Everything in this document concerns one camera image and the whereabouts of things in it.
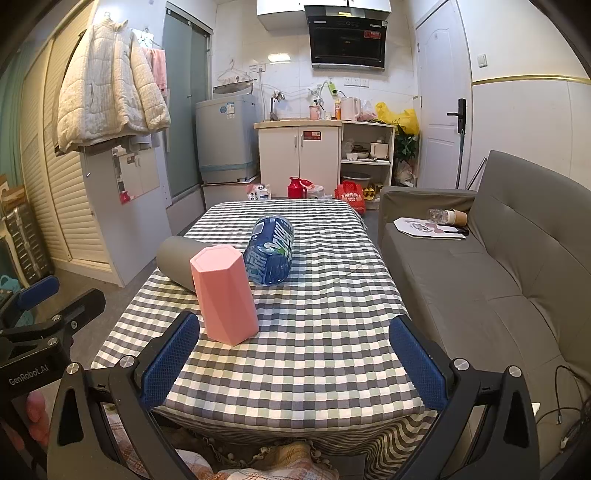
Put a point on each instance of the white wall outlets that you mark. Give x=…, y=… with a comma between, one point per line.
x=355, y=82

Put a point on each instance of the wall mirror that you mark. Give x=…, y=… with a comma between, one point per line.
x=136, y=175

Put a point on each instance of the white printed packet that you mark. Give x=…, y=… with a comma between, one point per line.
x=257, y=193

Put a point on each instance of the checkered tablecloth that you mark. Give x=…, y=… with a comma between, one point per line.
x=314, y=300

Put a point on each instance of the white door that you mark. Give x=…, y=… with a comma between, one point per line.
x=438, y=92

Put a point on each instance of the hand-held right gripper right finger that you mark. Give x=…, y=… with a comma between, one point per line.
x=418, y=364

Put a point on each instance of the louvred wardrobe doors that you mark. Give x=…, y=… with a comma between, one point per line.
x=69, y=198

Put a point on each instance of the green plant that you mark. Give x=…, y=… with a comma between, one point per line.
x=406, y=143

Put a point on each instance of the dark suitcase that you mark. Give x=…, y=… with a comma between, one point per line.
x=25, y=240

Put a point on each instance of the frosted glass door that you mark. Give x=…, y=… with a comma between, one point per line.
x=184, y=115

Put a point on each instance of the grey washing machine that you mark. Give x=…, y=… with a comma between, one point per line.
x=226, y=138

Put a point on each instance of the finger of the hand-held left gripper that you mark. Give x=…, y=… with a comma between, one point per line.
x=39, y=291
x=85, y=307

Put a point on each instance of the grey basin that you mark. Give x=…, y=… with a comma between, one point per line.
x=355, y=176

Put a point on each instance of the clear plastic bottle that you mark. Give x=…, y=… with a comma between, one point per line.
x=436, y=215

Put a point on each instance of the person's left hand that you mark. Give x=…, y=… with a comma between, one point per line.
x=37, y=413

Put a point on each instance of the red shopping bag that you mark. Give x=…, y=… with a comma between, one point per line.
x=351, y=197

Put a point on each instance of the white sink cabinet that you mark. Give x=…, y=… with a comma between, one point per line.
x=298, y=157

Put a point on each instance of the brown paper cup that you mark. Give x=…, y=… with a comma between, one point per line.
x=457, y=218

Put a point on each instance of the white light switch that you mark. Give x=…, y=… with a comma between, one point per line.
x=481, y=60

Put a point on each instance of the metal faucet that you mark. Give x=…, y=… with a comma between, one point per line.
x=275, y=104

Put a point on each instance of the white electric kettle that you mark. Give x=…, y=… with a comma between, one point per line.
x=349, y=110

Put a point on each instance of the blue label plastic bottle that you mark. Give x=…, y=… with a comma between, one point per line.
x=270, y=251

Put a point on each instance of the grey sofa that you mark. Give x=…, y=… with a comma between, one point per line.
x=461, y=277

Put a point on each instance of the pink hexagonal cup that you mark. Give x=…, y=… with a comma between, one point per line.
x=226, y=300

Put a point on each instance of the open shelf unit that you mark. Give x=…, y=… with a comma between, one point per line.
x=390, y=152

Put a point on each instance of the pink counter cup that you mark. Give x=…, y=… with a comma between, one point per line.
x=315, y=112

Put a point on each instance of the grey cup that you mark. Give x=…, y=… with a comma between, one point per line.
x=178, y=263

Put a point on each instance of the black range hood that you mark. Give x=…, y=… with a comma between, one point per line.
x=348, y=41

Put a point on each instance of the white puffer jacket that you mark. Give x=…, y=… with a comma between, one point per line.
x=111, y=87

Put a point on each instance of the yellow plastic bag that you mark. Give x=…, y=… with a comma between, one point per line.
x=401, y=117

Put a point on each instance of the printed paper sheet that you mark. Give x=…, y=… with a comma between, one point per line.
x=415, y=228

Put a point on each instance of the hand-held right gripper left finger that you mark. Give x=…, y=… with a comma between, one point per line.
x=168, y=360

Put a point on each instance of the white plastic bag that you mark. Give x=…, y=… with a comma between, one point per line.
x=318, y=191

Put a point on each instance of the pink towel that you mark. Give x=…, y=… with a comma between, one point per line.
x=159, y=69

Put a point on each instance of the white wall cabinet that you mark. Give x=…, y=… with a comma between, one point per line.
x=279, y=11

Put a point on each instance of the red thermos jug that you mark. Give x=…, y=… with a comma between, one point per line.
x=295, y=188

